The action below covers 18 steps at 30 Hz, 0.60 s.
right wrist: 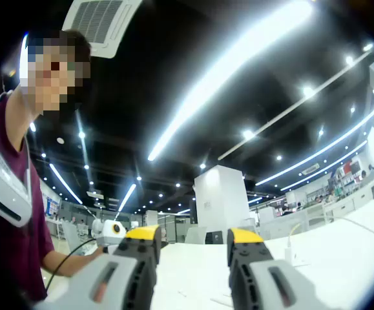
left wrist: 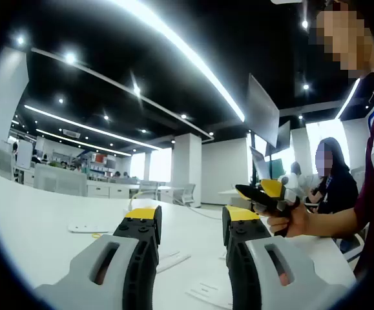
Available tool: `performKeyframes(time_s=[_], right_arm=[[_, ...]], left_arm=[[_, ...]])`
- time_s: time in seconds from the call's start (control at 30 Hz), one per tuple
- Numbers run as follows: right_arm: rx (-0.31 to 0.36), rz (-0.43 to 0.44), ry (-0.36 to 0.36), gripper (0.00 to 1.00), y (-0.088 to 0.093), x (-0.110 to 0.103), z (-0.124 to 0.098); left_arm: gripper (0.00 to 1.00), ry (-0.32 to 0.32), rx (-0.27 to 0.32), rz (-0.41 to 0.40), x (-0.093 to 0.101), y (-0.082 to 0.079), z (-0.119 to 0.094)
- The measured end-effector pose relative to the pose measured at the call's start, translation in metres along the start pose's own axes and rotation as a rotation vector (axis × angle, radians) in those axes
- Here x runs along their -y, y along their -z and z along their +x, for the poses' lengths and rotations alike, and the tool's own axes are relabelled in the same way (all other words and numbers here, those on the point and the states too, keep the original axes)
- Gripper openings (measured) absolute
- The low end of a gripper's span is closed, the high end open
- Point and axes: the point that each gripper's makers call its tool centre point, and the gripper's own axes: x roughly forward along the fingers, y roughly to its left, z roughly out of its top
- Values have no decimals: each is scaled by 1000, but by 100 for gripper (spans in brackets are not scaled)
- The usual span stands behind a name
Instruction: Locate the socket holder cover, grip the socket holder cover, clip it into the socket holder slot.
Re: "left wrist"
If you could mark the yellow rubber band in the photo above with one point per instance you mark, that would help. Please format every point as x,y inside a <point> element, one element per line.
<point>97,234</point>

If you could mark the small grey monitor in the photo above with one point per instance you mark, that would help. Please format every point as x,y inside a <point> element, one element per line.
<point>283,134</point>

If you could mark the white square pillar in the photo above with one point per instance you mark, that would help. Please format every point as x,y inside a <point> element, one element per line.
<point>186,168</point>

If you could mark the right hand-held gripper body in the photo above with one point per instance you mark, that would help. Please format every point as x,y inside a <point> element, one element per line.
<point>290,197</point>

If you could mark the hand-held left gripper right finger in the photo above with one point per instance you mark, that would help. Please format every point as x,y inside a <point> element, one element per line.
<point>264,268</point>

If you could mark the white socket holder cover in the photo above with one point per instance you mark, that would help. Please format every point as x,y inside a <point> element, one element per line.
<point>209,292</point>

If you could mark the person's right hand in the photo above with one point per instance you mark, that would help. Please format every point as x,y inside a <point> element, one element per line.
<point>295,221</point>

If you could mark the large grey monitor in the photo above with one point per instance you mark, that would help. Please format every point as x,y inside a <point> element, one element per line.
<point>262,109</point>

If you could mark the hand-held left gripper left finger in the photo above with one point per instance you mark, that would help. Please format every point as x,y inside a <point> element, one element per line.
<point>109,264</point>

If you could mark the thick white socket holder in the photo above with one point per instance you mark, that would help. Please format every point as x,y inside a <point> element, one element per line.
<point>173,261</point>

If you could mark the long ceiling light strip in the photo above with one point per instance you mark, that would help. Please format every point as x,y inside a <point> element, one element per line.
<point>186,48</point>
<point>89,127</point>

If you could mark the flat white base plate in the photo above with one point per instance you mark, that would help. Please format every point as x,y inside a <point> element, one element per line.
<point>83,227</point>

